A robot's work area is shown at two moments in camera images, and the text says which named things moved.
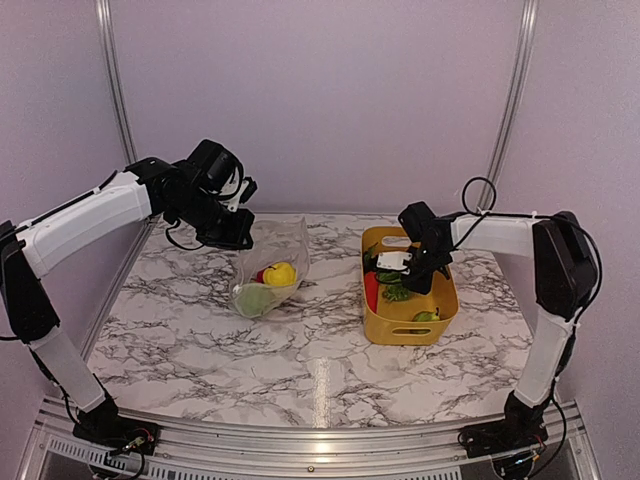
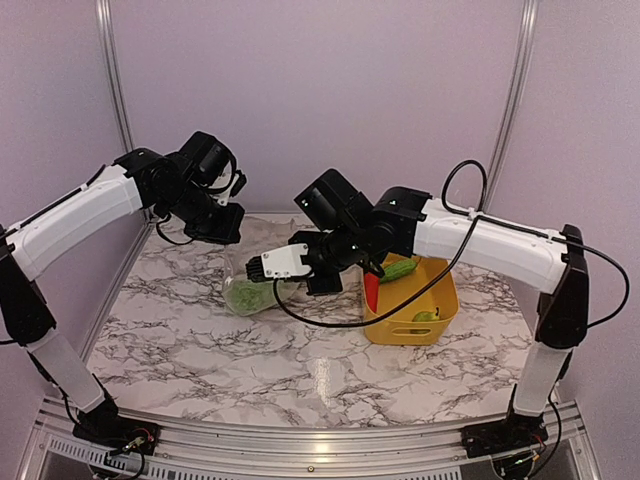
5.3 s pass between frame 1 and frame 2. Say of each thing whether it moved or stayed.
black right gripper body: moved
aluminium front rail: stayed
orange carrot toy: stayed
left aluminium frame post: stayed
